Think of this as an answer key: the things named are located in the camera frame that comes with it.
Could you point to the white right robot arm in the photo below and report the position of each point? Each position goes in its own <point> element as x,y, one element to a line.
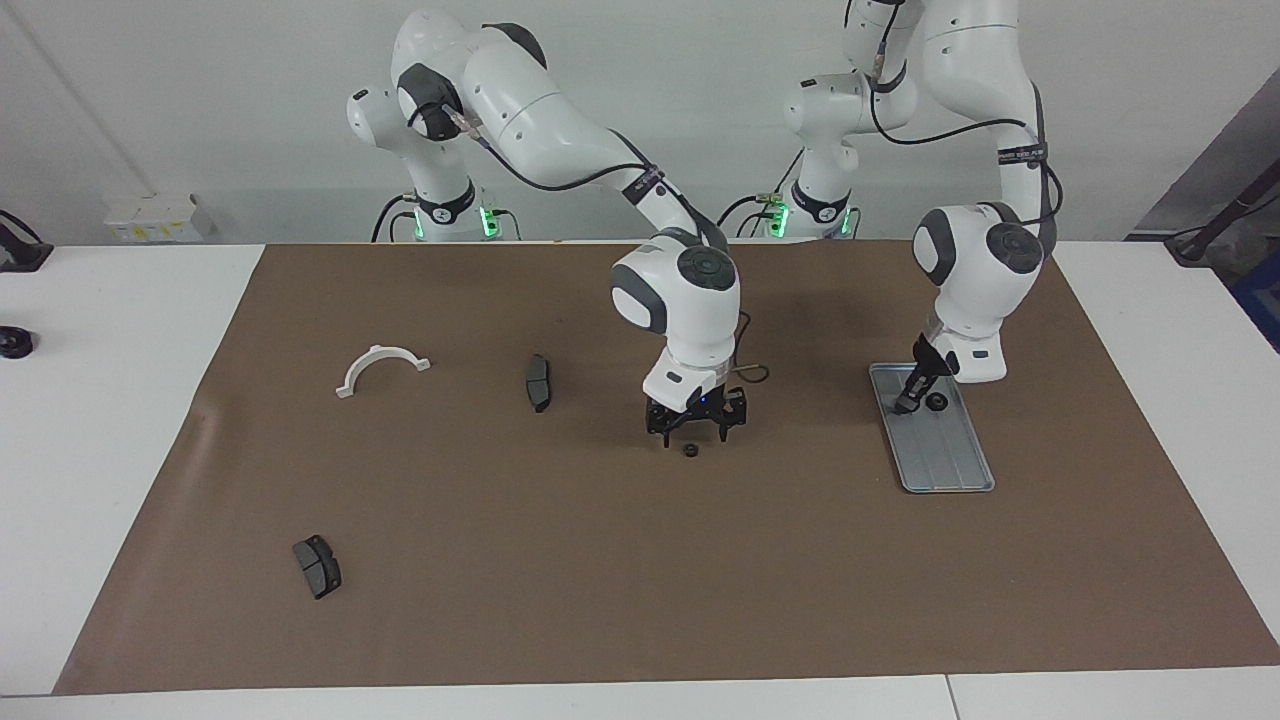
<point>520,100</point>

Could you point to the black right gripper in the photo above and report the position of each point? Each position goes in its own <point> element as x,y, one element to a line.
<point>700,410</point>

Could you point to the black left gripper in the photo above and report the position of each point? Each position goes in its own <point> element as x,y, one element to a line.
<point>935,365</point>

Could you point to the brown table mat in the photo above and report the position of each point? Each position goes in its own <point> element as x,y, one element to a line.
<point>650,560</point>

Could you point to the white curved plastic bracket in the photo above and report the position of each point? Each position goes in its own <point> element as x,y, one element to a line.
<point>352,375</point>

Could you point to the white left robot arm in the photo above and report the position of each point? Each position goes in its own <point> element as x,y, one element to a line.
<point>975,290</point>

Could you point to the white wall socket box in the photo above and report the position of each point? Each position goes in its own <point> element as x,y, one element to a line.
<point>150,215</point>

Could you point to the wide dark grey brake pad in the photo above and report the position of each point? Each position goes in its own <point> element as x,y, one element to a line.
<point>318,568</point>

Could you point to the black stand leg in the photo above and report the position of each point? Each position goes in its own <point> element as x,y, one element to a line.
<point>1225,215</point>

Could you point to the grey metal tray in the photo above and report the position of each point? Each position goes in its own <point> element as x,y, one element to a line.
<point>945,460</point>

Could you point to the slim dark grey brake pad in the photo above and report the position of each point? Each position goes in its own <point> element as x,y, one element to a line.
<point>538,385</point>

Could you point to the blue box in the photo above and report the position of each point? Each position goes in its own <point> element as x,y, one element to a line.
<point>1262,300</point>

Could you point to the black round knob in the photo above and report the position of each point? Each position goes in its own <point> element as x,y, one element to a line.
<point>15,342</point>

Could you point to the black table clamp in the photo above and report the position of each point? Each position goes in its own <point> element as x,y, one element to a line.
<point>20,255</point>

